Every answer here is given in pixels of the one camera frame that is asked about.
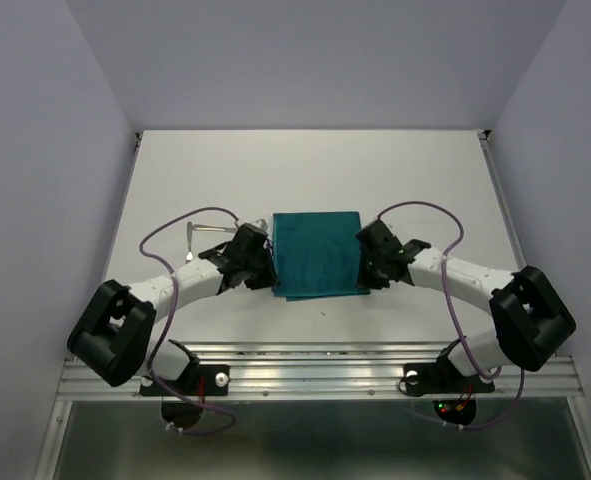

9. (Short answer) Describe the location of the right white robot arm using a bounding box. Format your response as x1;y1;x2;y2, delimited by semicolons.
356;219;577;397

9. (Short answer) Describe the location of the teal cloth napkin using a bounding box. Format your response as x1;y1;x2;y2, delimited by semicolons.
272;211;370;301

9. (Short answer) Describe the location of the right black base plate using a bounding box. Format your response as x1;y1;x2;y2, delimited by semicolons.
396;361;495;397

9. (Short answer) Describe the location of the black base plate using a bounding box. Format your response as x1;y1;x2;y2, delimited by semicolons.
396;361;495;397
165;363;230;397

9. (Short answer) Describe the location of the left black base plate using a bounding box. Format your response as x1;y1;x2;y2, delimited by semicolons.
165;363;230;397

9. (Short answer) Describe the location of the aluminium front rail frame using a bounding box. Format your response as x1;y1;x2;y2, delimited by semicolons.
37;130;591;479

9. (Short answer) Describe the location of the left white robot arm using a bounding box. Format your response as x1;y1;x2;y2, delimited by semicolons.
66;223;277;396

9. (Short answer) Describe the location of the silver fork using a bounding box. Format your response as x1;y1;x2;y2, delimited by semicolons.
185;222;194;264

